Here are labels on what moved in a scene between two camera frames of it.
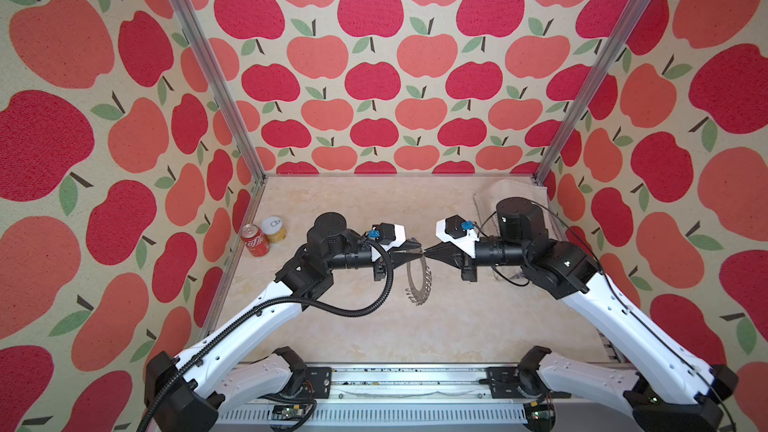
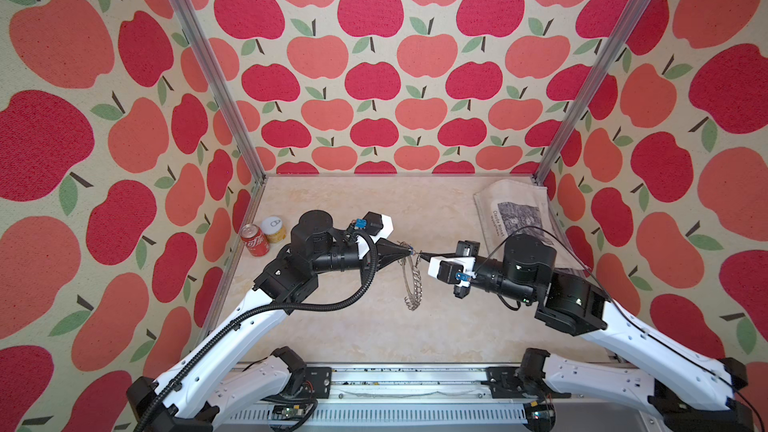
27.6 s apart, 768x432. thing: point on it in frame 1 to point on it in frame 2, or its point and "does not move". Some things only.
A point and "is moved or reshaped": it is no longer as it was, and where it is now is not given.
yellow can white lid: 273,227 does not move
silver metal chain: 419,297 is moved or reshaped
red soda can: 255,240 does not move
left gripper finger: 411,243 to 391,246
